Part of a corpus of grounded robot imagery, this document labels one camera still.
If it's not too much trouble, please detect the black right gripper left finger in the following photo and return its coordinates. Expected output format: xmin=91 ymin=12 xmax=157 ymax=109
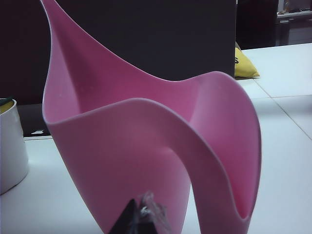
xmin=117 ymin=198 xmax=142 ymax=234

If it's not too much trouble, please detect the pink plastic watering can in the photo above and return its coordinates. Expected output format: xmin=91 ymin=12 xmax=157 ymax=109
xmin=40 ymin=0 xmax=263 ymax=234

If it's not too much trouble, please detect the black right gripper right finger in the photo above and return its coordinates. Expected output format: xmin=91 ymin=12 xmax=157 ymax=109
xmin=138 ymin=191 xmax=169 ymax=234

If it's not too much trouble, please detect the green plant in white pot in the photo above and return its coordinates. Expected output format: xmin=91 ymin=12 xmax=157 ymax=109
xmin=0 ymin=98 xmax=29 ymax=195

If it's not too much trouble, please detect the yellow soft bag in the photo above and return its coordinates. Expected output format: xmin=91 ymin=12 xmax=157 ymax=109
xmin=234 ymin=41 xmax=260 ymax=78

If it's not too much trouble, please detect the white background desk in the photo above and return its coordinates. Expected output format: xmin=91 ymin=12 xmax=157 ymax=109
xmin=276 ymin=9 xmax=312 ymax=46

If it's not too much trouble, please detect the dark background panel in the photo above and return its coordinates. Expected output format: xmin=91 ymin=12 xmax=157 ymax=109
xmin=236 ymin=0 xmax=278 ymax=49

